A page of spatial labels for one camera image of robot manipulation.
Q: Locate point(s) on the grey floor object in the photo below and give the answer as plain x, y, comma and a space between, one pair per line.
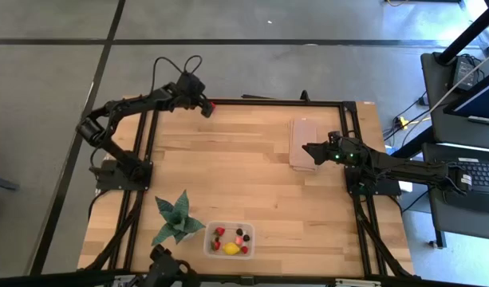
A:
1, 183

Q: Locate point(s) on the black aluminium table frame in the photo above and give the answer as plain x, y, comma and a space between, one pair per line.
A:
288, 102

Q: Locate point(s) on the black keyboard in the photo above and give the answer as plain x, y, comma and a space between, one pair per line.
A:
487, 175

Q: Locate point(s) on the yellow lemon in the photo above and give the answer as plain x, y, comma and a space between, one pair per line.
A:
230, 248

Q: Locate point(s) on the short black diagonal pole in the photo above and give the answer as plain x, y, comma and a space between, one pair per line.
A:
411, 147

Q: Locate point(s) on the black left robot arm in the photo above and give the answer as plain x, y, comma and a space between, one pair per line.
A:
128, 105

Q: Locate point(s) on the yellow plug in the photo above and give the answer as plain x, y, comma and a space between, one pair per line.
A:
402, 122

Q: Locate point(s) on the clear plastic tupperware container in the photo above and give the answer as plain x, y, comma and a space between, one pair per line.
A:
229, 227

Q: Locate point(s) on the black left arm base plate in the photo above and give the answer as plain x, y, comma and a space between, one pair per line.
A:
104, 179

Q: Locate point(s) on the black jointed device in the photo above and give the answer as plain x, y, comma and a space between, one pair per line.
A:
164, 265

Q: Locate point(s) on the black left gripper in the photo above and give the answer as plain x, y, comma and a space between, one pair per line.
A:
190, 87

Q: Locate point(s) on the white paper sheet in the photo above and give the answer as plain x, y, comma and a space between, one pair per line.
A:
407, 186

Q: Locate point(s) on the potted green snake plant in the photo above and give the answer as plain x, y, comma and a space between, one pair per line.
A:
176, 219

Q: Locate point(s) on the black aluminium crossbar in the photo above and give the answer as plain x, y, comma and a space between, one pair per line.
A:
48, 279

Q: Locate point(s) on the black equipment cart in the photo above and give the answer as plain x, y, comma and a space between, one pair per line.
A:
429, 79

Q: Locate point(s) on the long black diagonal pole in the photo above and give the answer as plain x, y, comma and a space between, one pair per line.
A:
467, 34

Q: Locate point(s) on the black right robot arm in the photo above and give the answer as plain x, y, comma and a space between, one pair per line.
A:
411, 169

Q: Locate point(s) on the black computer monitor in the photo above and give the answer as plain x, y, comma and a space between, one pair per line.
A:
483, 99

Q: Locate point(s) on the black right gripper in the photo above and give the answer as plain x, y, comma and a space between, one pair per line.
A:
348, 153

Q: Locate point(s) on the black power adapter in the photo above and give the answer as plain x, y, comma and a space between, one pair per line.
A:
463, 71

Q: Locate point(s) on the folded pink cloth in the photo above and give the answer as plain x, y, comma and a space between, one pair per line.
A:
304, 131

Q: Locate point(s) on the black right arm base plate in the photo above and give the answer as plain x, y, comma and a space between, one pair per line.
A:
389, 188

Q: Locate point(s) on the black power plug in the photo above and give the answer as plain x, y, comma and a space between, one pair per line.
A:
422, 99

